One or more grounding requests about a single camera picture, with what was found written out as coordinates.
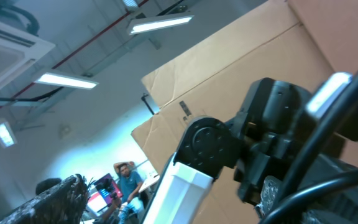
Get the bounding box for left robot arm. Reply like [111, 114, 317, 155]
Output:
[142, 78, 346, 223]

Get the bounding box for ceiling light panel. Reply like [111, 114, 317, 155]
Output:
[127, 12, 194, 35]
[0, 118, 17, 148]
[34, 70, 99, 90]

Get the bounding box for computer monitor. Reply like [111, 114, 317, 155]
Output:
[86, 173, 122, 216]

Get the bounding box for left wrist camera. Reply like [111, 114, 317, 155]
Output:
[305, 72, 352, 120]

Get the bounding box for ceiling air conditioner unit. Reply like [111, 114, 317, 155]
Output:
[0, 22, 55, 89]

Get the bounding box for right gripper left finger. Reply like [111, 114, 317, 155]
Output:
[0, 174, 89, 224]

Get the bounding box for red ceiling pipe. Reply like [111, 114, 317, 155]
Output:
[0, 0, 151, 122]

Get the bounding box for seated man blue shirt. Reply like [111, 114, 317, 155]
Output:
[100, 161, 144, 224]

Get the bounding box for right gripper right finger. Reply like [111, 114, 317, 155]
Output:
[256, 156, 358, 224]

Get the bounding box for black usb cable short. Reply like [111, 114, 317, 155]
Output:
[260, 72, 358, 224]

